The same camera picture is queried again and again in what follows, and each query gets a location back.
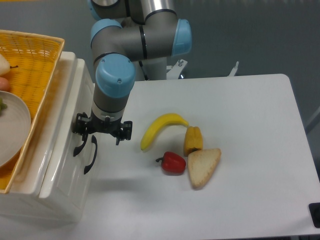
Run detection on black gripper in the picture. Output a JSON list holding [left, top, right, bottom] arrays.
[[72, 110, 133, 147]]

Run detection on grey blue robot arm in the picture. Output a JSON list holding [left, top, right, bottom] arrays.
[[72, 0, 192, 142]]

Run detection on white drawer cabinet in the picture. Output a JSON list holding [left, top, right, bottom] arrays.
[[0, 50, 101, 224]]

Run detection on yellow banana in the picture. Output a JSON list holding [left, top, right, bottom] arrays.
[[140, 113, 189, 151]]

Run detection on red bell pepper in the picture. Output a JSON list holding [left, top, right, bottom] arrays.
[[155, 151, 186, 175]]

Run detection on grey ribbed plate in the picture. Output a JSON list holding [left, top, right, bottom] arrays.
[[0, 91, 31, 166]]

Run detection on yellow bell pepper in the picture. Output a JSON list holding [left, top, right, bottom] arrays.
[[183, 126, 203, 157]]

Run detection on yellow woven basket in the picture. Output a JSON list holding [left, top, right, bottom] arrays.
[[0, 29, 65, 194]]

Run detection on green grapes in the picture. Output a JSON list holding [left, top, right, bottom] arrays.
[[0, 98, 8, 113]]

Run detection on triangular bread slice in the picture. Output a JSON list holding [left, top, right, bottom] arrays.
[[187, 148, 222, 189]]

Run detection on pink peach fruit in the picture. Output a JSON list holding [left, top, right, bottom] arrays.
[[0, 76, 11, 92]]

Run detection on white pear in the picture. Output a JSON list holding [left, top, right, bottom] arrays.
[[0, 54, 19, 77]]

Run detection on black corner object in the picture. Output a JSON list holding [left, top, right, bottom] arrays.
[[308, 202, 320, 229]]

